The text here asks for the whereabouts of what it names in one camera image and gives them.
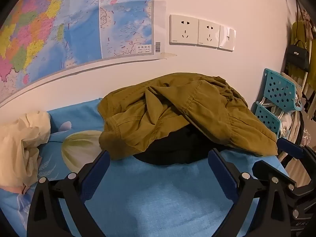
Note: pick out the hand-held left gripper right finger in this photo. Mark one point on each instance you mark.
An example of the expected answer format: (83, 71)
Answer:
(222, 170)

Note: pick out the colourful wall map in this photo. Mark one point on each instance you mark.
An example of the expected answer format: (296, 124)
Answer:
(81, 29)

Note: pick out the beige cloth bag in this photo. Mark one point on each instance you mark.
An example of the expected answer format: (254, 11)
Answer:
(292, 126)

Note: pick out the black handbag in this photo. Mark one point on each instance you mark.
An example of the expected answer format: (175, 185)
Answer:
(297, 56)

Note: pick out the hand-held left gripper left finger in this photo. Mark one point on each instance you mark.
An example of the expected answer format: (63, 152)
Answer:
(95, 175)

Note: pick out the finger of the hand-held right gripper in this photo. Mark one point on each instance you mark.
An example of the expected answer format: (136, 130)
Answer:
(290, 148)
(276, 170)

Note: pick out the olive green jacket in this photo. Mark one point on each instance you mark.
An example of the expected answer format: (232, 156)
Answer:
(209, 108)

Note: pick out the black garment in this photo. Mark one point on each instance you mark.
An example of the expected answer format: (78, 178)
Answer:
(172, 150)

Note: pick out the blue floral bedsheet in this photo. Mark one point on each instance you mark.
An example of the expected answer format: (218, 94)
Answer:
(160, 197)

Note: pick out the white wall switch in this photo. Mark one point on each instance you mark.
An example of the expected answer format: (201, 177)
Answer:
(227, 39)

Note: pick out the white wall socket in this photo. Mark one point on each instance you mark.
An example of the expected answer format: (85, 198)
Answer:
(208, 33)
(184, 29)

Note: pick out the teal perforated plastic stool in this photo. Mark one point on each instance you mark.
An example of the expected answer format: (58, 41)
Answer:
(267, 119)
(281, 88)

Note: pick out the cream garment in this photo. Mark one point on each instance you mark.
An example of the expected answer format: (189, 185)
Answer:
(17, 140)

